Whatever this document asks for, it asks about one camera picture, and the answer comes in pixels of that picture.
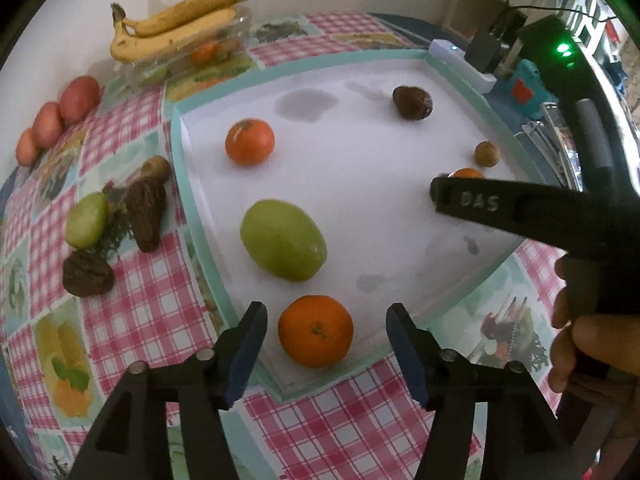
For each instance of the small green plum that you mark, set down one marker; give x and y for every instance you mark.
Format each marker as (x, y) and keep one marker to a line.
(87, 220)

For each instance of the red apple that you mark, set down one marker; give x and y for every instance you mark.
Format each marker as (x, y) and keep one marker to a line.
(48, 122)
(80, 100)
(26, 146)

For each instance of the large green plum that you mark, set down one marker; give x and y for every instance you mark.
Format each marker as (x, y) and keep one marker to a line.
(283, 240)

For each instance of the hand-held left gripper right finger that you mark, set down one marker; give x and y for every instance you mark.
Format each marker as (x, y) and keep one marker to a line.
(407, 355)

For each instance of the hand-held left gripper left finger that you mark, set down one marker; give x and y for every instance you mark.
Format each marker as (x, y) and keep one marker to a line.
(247, 355)

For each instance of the white power strip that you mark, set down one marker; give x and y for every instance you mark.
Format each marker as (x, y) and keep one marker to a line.
(450, 52)

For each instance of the tangerine with pale stem mark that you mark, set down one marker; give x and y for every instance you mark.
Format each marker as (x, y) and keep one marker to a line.
(250, 141)

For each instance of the long dark brown date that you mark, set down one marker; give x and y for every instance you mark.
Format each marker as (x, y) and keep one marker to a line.
(146, 212)

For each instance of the small brown nut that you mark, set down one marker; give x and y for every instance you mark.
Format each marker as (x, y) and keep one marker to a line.
(155, 167)

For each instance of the clear plastic container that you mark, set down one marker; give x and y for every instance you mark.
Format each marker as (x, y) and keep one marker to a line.
(150, 72)

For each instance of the wrinkled dark brown date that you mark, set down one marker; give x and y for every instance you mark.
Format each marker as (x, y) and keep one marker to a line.
(87, 272)

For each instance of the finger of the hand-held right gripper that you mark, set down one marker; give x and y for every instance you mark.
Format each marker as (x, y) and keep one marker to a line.
(470, 200)

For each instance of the white tray with teal rim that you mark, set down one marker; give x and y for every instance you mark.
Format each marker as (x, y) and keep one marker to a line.
(375, 170)

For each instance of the orange tangerine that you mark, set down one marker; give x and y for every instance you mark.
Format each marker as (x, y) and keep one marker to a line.
(465, 173)
(316, 330)

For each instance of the person's right hand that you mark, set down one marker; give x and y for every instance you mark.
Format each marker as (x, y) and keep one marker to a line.
(600, 345)

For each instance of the tangerine inside clear container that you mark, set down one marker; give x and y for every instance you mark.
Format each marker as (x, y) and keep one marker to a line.
(205, 52)

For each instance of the black power adapter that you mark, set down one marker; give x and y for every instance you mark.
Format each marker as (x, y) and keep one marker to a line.
(485, 50)

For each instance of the small brown kiwi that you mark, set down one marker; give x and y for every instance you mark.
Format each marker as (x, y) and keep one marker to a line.
(486, 153)

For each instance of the teal plastic toy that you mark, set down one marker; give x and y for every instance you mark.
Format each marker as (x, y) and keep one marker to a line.
(530, 87)

